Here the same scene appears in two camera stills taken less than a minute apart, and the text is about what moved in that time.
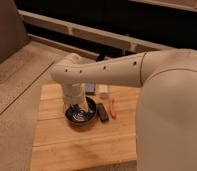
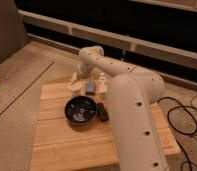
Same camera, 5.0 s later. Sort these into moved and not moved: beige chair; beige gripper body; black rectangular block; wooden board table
Moved: beige gripper body
Not moved: beige chair; wooden board table; black rectangular block
